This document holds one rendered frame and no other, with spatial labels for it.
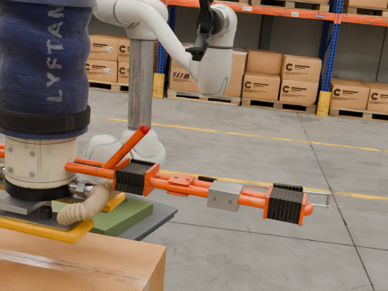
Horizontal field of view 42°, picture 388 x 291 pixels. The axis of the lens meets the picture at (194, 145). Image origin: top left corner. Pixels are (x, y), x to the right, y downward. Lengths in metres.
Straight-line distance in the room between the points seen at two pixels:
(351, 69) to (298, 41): 1.11
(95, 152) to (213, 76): 0.63
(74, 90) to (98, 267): 0.48
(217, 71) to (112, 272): 0.69
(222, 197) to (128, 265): 0.39
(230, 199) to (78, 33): 0.50
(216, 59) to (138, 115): 0.63
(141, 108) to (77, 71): 0.96
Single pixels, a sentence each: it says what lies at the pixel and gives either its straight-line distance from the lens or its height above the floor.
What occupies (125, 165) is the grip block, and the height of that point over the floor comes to 1.24.
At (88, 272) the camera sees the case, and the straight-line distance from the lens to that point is 1.36.
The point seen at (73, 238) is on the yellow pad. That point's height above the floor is 1.11.
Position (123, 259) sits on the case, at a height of 0.94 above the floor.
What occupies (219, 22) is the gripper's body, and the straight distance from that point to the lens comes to 1.49.
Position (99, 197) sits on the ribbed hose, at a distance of 1.19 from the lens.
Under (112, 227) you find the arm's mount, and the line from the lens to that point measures 1.92.
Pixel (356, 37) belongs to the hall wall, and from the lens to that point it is 9.82.
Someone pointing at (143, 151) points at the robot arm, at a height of 1.01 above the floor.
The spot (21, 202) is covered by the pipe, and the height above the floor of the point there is 1.15.
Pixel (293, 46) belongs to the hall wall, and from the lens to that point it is 9.67.
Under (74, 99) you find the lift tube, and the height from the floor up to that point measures 1.40.
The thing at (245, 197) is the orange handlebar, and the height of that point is 1.23.
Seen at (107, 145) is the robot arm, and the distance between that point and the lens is 2.01.
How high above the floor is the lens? 1.64
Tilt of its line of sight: 16 degrees down
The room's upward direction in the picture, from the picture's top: 6 degrees clockwise
